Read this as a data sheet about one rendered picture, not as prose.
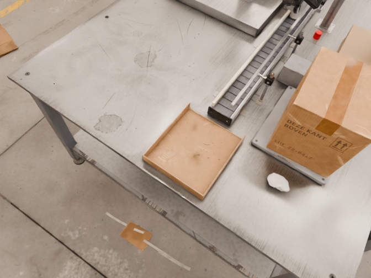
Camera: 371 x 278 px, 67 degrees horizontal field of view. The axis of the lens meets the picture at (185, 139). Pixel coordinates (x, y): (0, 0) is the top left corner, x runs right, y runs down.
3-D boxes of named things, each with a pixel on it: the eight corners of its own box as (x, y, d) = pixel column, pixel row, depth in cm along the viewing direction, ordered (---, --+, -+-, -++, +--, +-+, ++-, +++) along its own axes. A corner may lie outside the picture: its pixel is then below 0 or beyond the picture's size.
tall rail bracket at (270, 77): (250, 91, 122) (261, 64, 108) (265, 100, 120) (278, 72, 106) (247, 96, 121) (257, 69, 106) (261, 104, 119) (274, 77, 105)
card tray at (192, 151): (189, 107, 116) (189, 101, 112) (243, 139, 109) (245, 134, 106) (143, 160, 102) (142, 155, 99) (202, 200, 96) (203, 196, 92)
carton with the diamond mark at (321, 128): (291, 95, 120) (322, 45, 96) (346, 121, 114) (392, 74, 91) (265, 147, 106) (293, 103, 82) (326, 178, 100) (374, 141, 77)
